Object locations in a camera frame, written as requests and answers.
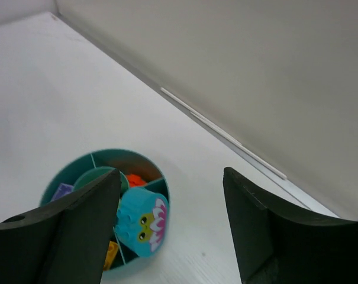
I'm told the yellow arched lego brick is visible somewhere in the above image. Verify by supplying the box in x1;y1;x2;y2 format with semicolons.
103;241;119;271

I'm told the teal round divided container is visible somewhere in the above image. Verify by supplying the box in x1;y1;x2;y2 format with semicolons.
40;149;170;271

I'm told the teal painted face lego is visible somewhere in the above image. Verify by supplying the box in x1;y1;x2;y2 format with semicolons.
114;187;169;257

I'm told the purple square lego brick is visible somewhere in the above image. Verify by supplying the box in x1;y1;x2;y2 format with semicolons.
50;183;74;202

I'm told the orange round lego piece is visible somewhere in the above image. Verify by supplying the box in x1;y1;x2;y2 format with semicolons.
126;174;147;188

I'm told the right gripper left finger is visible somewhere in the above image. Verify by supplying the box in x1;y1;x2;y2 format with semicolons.
0;170;121;283

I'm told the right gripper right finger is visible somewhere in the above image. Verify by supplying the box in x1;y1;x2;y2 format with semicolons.
223;167;358;283

